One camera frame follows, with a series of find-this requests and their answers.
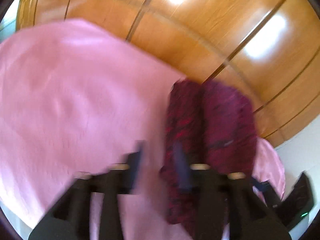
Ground red black patterned sweater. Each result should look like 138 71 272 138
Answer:
159 79 258 237

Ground wooden headboard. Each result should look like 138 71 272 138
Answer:
17 0 319 146

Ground pink bed sheet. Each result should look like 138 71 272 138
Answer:
0 18 286 240

